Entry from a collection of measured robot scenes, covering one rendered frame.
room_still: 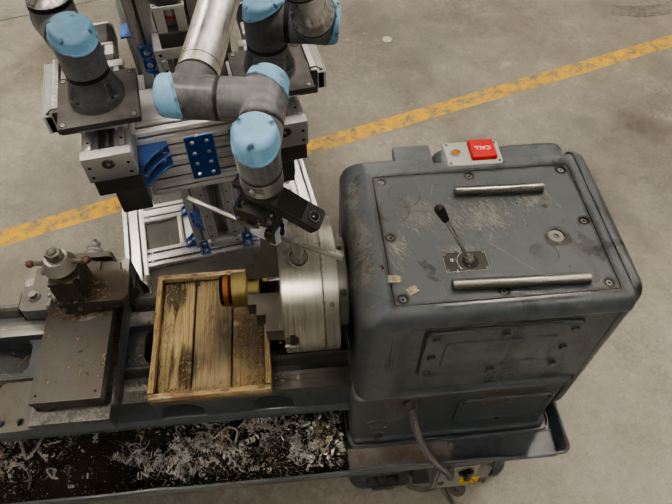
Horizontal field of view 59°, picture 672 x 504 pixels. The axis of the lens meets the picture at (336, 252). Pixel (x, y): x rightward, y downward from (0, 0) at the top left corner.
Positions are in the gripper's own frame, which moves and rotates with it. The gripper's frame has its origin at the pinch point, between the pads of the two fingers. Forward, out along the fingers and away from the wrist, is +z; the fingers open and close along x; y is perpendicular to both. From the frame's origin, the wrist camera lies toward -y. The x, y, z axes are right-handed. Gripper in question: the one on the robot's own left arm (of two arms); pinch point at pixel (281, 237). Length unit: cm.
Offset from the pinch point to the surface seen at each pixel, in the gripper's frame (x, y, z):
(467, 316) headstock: 2.3, -40.5, 2.6
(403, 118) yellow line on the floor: -164, 3, 161
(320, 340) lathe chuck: 12.4, -13.1, 18.5
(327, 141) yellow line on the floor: -133, 37, 158
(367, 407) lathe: 17, -28, 47
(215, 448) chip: 38, 10, 69
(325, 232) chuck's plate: -8.0, -6.8, 7.7
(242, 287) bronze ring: 6.7, 8.1, 18.3
